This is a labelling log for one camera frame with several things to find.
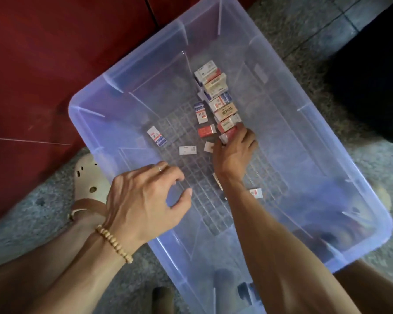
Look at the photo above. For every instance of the person's right hand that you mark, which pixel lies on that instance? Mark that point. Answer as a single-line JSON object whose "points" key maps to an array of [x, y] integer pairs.
{"points": [[234, 157]]}

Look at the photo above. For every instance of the person's left hand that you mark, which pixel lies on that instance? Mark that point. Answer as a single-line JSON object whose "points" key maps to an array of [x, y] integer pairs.
{"points": [[144, 206]]}

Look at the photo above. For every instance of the row of erasers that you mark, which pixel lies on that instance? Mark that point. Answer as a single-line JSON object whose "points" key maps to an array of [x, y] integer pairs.
{"points": [[216, 94]]}

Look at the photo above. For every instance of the blue white eraser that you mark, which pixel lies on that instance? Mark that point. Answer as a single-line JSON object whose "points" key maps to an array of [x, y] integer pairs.
{"points": [[156, 135]]}

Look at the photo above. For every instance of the clear plastic storage bin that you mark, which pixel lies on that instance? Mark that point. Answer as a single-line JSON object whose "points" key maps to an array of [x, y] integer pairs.
{"points": [[314, 160]]}

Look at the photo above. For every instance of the person's right forearm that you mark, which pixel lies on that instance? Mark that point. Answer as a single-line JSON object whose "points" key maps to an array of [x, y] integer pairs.
{"points": [[281, 251]]}

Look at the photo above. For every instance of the person's left forearm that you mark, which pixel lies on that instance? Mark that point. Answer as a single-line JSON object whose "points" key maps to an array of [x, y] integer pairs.
{"points": [[85, 278]]}

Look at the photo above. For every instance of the person's left cream clog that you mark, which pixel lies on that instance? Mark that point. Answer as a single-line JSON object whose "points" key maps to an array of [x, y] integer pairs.
{"points": [[88, 183]]}

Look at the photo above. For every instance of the person's left leg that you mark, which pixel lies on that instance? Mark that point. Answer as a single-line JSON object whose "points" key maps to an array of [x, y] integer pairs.
{"points": [[33, 265]]}

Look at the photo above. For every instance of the person's leg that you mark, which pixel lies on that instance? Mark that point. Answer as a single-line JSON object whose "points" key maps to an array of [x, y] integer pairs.
{"points": [[33, 265], [373, 287]]}

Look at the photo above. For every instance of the person's right leg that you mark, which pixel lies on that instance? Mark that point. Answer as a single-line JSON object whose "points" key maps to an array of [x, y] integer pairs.
{"points": [[373, 287]]}

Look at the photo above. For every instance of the black stool red cushion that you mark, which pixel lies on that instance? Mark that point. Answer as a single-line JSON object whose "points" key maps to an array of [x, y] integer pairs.
{"points": [[373, 68]]}

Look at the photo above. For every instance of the red display counter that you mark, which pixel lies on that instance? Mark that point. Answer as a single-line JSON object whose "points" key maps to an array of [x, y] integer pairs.
{"points": [[52, 62]]}

